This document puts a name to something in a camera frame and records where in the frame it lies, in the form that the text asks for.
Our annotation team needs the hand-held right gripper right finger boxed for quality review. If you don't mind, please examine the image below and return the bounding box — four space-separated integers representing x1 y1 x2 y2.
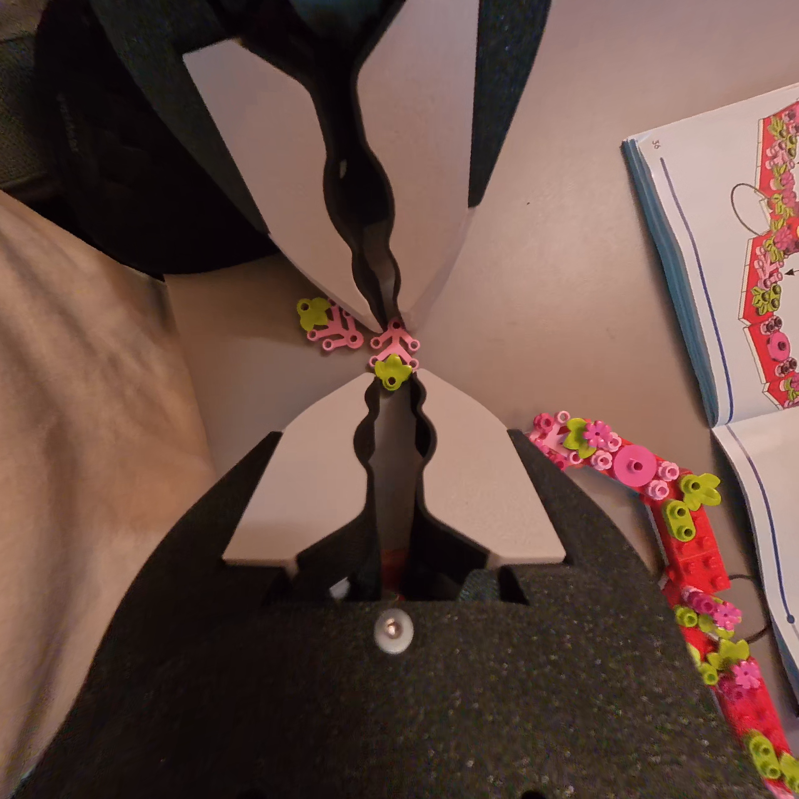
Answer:
409 368 567 568

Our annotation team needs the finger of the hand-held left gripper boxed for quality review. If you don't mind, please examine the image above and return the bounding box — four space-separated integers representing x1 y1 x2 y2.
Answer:
184 39 389 332
340 0 479 323

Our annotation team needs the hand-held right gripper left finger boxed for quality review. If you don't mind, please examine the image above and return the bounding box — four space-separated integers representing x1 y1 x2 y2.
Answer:
223 373 379 568

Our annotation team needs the lime green leaf brick piece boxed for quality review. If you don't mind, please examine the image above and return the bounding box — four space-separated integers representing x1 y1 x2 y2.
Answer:
296 297 332 333
373 352 413 392

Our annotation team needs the pink coral brick piece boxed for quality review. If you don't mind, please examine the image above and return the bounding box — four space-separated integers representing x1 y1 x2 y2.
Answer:
307 304 364 352
368 317 422 369

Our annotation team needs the black bag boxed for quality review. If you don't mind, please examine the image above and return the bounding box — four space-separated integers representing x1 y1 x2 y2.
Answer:
0 0 278 277

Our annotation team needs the open instruction booklet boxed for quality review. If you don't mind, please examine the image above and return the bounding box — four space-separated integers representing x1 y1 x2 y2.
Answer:
621 84 799 719

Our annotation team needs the beige cloth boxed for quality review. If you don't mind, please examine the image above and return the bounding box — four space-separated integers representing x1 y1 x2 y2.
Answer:
0 190 219 795

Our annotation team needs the red floral brick frame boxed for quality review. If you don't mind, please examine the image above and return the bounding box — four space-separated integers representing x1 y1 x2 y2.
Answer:
527 409 799 799

